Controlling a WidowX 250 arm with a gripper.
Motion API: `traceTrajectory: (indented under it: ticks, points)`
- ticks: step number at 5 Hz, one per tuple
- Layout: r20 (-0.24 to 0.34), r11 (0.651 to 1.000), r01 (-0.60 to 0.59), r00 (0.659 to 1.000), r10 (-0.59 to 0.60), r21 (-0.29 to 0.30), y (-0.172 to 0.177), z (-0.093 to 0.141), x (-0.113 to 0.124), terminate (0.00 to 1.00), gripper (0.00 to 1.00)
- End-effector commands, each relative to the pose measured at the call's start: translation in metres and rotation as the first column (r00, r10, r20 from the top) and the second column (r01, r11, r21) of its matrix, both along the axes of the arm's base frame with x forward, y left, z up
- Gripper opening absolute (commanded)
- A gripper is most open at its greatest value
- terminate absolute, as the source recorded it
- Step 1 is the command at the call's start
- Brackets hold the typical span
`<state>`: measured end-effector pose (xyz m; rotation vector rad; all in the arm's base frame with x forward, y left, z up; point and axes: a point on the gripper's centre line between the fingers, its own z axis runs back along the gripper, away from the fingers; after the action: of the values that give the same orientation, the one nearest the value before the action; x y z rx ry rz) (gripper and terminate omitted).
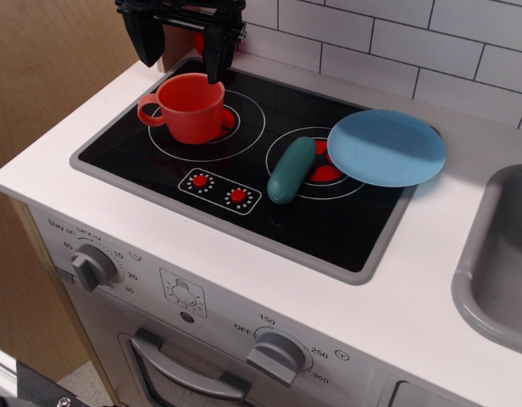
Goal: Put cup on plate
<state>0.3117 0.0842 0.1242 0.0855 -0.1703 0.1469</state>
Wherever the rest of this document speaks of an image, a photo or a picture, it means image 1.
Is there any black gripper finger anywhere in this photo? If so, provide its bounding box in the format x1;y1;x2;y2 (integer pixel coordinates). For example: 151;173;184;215
203;25;236;84
121;8;165;67

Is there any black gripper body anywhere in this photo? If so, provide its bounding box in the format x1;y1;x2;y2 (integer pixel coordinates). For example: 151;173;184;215
114;1;246;41

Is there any red plastic cup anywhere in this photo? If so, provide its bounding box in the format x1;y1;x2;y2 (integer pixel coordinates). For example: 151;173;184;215
137;73;225;145

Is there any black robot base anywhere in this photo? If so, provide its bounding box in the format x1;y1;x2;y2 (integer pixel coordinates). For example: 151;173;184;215
0;360;89;407

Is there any blue plastic plate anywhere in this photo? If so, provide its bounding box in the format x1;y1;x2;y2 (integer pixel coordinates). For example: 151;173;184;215
327;109;447;187

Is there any red toy tomato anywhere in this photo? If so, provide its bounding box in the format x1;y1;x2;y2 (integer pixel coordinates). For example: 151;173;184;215
193;32;204;56

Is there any green toy cucumber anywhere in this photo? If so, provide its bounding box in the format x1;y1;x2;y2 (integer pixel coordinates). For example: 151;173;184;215
267;137;317;205

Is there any black toy stove top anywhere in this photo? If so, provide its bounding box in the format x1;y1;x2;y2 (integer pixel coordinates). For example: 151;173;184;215
70;70;414;285

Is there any grey timer knob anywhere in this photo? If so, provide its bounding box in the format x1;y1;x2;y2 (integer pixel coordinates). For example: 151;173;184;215
71;244;117;293

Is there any grey oven temperature knob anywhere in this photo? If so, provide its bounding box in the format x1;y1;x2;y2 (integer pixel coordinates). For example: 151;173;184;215
247;331;307;387

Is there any grey toy sink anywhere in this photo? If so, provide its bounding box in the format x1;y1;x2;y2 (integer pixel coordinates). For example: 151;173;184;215
452;164;522;354

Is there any wooden side post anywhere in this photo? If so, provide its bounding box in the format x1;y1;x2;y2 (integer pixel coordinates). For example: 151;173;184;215
156;25;195;73

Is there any grey oven door handle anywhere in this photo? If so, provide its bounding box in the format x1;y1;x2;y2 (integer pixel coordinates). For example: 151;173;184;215
130;329;251;404

